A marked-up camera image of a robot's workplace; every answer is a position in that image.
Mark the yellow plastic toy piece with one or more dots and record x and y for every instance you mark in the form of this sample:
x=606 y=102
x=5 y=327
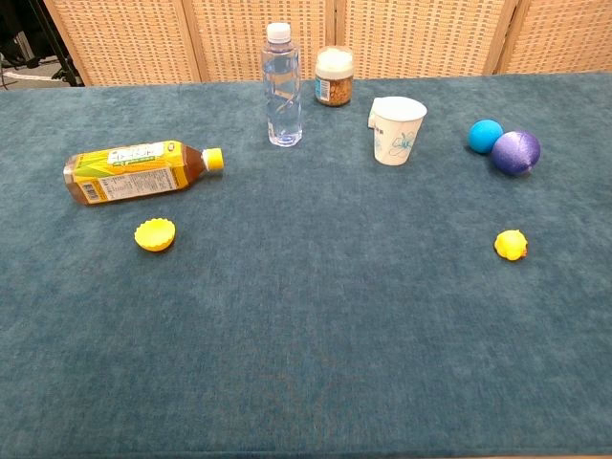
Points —
x=509 y=245

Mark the white paper cup blue print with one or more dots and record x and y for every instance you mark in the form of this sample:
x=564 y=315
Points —
x=398 y=134

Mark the teal table cloth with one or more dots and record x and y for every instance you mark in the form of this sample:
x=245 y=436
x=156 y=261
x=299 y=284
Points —
x=306 y=311

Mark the small white green carton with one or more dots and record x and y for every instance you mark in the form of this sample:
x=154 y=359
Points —
x=373 y=117

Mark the clear plastic water bottle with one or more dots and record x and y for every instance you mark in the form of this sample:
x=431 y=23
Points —
x=284 y=86

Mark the glass jar white lid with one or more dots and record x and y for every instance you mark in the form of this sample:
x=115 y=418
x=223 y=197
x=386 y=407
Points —
x=334 y=81

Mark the yellow round lid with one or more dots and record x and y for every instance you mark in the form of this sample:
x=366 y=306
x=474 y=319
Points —
x=154 y=236

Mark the tea bottle yellow label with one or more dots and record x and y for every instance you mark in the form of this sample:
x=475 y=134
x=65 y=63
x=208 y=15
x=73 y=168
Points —
x=129 y=174

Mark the light blue ball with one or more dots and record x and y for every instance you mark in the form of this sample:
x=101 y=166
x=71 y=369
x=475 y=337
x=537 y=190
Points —
x=483 y=135

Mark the purple ball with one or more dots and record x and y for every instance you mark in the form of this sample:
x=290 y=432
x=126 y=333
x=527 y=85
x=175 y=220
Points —
x=516 y=153

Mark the wicker folding screen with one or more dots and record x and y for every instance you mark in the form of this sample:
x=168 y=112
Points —
x=143 y=43

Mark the black tripod stand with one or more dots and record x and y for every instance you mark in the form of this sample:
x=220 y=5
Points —
x=52 y=43

